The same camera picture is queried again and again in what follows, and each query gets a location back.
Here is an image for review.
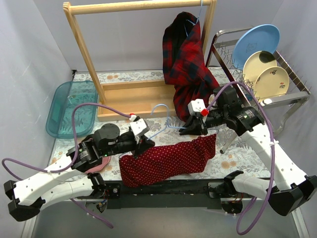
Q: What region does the blue wire hanger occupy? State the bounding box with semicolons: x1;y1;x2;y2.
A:
146;103;191;142
182;0;206;38

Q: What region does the red polka dot cloth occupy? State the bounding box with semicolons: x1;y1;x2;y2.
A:
119;134;216;187

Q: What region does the red plaid skirt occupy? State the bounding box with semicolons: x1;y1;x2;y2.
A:
162;12;219;121

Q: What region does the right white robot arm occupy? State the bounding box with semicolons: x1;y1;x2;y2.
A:
179;86;317;216

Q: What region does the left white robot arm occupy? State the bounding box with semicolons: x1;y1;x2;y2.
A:
4;119;155;222

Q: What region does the pink polka dot plate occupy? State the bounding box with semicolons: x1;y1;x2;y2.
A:
85;156;111;174

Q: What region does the floral table mat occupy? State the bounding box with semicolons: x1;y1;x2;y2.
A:
49;67;270;180

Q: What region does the wooden clothes rack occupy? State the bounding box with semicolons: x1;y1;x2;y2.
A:
62;0;216;118

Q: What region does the metal dish rack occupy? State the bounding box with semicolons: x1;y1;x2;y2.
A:
205;26;312;154

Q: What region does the teal plastic basket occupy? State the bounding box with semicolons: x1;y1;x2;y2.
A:
46;80;98;139

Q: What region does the cream plate floral print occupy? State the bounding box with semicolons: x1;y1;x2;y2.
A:
253;66;290;102

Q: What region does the cream plate black spot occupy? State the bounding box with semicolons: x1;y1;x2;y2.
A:
242;51;277;83

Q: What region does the blue plate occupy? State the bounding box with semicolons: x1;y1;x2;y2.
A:
232;24;280;69

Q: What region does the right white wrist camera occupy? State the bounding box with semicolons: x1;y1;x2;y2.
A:
188;99;209;117

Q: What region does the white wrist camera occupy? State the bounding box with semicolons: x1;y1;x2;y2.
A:
129;114;150;136
188;99;209;117

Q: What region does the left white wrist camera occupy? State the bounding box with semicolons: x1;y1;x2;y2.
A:
129;114;150;136

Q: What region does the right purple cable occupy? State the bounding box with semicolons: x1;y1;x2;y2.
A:
207;81;277;236

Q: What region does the purple cable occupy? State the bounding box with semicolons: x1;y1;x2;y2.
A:
207;81;277;236
1;103;136;229

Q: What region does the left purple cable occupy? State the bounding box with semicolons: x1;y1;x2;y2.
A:
1;103;136;229

